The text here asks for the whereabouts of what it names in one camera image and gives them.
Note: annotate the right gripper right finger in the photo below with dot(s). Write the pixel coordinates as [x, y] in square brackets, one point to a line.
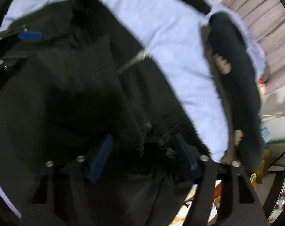
[188, 154]

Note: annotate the beige curtain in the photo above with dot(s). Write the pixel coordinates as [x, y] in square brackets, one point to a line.
[265, 19]

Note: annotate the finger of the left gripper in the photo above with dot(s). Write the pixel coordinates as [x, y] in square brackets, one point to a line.
[30, 36]

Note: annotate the black zip jacket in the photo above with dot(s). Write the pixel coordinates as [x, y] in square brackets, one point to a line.
[80, 85]

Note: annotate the dark navy folded garment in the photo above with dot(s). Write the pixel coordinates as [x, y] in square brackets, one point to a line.
[238, 77]

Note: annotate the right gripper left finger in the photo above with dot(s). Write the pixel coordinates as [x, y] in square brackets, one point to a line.
[100, 159]

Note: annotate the light blue bed quilt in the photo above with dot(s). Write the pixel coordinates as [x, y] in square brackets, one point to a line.
[175, 35]

